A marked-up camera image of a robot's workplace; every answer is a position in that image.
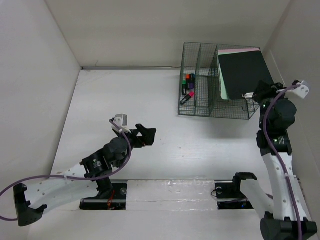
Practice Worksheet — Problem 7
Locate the purple highlighter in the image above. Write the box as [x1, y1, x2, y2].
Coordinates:
[188, 81, 195, 90]

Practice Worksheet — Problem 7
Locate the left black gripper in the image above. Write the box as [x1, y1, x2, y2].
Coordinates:
[115, 124, 156, 168]

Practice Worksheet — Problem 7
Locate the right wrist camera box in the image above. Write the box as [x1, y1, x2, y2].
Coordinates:
[291, 80, 311, 99]

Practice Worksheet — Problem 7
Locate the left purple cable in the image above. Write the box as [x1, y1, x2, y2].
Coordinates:
[0, 119, 133, 222]

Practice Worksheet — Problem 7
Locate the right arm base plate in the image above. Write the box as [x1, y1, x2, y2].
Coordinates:
[211, 181, 253, 210]

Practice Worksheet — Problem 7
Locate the orange highlighter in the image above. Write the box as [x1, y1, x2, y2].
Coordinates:
[185, 74, 191, 83]

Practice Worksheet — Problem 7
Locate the black mat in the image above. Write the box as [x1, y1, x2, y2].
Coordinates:
[218, 51, 274, 100]

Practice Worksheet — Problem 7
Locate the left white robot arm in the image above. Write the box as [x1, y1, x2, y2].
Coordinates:
[13, 117, 157, 227]

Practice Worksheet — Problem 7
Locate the green clipboard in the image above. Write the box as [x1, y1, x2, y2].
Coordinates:
[217, 49, 261, 100]

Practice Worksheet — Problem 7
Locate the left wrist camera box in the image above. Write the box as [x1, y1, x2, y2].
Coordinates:
[111, 114, 131, 133]

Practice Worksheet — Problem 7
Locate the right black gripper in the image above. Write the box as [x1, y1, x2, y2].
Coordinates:
[253, 79, 293, 130]

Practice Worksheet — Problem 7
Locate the green wire mesh organizer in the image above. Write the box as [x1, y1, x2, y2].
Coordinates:
[178, 42, 261, 120]

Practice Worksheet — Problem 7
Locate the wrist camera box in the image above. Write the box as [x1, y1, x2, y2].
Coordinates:
[111, 114, 131, 133]
[291, 80, 311, 99]

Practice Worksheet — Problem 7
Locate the pink clipboard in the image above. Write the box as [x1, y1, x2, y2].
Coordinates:
[218, 48, 261, 55]

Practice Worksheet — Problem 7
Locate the green highlighter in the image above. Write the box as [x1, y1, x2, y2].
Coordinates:
[181, 79, 187, 96]

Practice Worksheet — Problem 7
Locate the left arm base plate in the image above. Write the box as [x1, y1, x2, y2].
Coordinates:
[79, 181, 128, 211]

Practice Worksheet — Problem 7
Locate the blue highlighter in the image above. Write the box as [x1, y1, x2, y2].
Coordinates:
[190, 73, 196, 84]

